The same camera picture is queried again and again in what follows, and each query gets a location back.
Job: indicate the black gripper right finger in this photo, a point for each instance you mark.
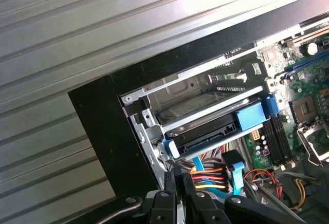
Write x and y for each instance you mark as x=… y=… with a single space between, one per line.
x=205 y=211

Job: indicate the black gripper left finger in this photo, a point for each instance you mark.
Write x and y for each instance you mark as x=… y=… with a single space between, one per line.
x=164 y=208

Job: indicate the hard disk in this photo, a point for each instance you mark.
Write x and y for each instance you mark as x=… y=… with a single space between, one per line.
x=205 y=131

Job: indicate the silver disk bay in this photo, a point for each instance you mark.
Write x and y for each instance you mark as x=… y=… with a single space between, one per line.
x=190 y=85

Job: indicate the black RAM slot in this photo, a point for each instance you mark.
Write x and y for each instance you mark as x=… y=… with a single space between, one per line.
x=273 y=141
x=267 y=141
x=278 y=141

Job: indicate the black PC case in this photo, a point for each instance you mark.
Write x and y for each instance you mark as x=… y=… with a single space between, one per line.
x=102 y=131

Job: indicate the metal socket cover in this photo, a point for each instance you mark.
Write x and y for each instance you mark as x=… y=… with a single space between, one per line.
x=302 y=139

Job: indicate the CPU socket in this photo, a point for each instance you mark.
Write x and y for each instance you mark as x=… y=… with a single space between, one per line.
x=303 y=109

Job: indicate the green motherboard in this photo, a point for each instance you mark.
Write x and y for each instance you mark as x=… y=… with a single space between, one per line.
x=308 y=85

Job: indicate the blue expansion slot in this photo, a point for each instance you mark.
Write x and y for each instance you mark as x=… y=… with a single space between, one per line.
x=308 y=62

